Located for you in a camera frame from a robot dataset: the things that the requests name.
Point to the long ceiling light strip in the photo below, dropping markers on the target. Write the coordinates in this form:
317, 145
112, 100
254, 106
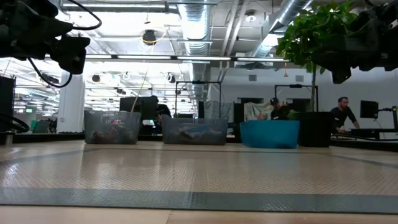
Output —
155, 57

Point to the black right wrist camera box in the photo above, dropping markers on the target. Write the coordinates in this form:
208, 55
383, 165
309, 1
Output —
340, 76

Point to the clear grey plastic bin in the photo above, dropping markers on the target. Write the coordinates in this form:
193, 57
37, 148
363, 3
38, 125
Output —
112, 130
196, 130

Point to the person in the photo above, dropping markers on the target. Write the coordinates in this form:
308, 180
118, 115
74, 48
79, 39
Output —
161, 110
280, 112
340, 116

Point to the black metal frame stand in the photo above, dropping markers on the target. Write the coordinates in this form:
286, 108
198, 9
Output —
199, 82
295, 86

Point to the green leafy indoor tree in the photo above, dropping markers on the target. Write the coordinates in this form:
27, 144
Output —
311, 34

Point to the silver ceiling air duct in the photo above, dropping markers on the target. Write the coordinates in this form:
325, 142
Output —
196, 28
280, 18

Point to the black cabinet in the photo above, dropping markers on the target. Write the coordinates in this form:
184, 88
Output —
7, 102

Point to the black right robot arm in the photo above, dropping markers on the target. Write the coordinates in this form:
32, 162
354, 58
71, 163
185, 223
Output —
382, 18

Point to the black computer monitor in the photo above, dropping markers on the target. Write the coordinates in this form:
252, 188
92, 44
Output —
136, 104

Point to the small black monitor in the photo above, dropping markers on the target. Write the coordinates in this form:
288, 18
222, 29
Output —
368, 109

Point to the black desk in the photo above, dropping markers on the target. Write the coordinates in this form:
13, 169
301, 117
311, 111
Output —
373, 132

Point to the blue plastic bin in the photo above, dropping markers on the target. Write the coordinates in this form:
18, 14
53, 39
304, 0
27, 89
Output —
270, 133

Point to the black ceiling spotlight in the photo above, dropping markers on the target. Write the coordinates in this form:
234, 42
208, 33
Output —
149, 37

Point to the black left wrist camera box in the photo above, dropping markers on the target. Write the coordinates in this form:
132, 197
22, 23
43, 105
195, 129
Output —
71, 54

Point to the tan mat with grey border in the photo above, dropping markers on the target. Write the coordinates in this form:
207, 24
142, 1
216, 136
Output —
186, 168

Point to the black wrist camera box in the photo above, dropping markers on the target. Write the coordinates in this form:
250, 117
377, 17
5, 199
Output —
71, 54
340, 76

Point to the white column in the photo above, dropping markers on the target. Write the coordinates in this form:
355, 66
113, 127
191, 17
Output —
71, 105

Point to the white patterned cloth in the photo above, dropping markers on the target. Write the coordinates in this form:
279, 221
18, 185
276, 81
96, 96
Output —
255, 110

